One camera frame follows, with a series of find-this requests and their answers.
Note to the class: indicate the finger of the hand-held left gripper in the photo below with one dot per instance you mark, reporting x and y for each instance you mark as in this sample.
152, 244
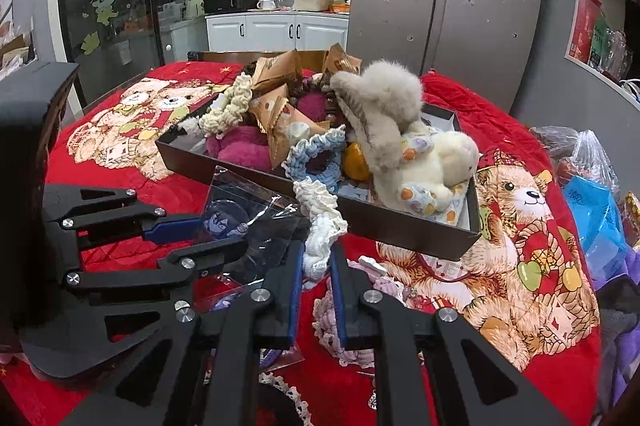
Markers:
200, 262
175, 228

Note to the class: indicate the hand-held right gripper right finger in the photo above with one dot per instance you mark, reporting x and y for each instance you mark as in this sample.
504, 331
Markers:
341, 298

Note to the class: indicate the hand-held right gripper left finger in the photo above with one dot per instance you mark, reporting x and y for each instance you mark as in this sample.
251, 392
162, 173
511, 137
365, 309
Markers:
296, 288

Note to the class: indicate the clear packet with round badge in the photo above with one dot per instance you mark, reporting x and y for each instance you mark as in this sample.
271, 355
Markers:
235, 216

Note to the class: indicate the white crochet scrunchie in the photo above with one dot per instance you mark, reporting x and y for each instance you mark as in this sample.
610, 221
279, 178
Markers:
320, 226

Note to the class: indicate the black shallow box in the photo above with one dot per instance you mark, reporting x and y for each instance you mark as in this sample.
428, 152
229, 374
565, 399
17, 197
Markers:
400, 226

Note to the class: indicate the pink crochet scrunchie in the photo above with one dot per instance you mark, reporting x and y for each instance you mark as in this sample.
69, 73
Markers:
365, 326

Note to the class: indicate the white hair clip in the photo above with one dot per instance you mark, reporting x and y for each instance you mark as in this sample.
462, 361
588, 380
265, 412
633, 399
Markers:
372, 266

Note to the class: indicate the black and white small toy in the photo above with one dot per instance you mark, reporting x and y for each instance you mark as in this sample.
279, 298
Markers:
184, 131

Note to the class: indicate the black scrunchie with white trim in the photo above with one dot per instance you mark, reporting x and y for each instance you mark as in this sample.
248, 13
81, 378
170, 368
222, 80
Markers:
282, 393

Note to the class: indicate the blue crochet scrunchie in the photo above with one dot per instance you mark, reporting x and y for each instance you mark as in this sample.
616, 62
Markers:
320, 146

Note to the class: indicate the cream plush toy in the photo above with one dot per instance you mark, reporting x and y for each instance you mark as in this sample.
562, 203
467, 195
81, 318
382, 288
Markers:
440, 161

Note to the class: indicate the wooden chair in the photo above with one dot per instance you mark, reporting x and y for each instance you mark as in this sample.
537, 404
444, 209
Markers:
225, 55

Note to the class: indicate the red printed bear blanket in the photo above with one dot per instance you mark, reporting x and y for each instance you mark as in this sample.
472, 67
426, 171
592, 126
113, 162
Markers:
525, 306

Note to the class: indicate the grey beige plush rabbit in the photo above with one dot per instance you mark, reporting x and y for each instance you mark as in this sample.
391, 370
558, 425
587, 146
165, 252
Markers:
380, 111

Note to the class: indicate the white kitchen cabinet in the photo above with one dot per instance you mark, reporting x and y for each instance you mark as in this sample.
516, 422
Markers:
275, 31

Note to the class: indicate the white mug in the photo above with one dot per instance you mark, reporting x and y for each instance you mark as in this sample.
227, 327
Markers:
266, 4

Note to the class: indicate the white basin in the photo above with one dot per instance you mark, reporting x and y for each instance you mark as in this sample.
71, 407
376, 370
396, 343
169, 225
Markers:
311, 2

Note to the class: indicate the blue plastic bag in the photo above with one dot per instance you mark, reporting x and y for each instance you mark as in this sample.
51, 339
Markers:
595, 221

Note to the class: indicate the grey cloth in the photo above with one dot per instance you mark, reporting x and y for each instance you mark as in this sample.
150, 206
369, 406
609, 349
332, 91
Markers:
617, 301

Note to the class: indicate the clear plastic bag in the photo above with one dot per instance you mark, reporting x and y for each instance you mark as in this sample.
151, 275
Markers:
585, 156

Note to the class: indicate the purple cloth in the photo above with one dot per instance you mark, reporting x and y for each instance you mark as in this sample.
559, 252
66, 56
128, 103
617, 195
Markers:
631, 306

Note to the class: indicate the silver double-door refrigerator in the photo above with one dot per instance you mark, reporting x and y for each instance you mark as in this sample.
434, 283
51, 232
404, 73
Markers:
450, 6

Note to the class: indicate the green packet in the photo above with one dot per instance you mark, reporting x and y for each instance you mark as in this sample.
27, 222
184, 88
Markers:
599, 41

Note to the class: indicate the red gift box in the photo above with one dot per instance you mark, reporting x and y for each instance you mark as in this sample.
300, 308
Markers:
584, 26

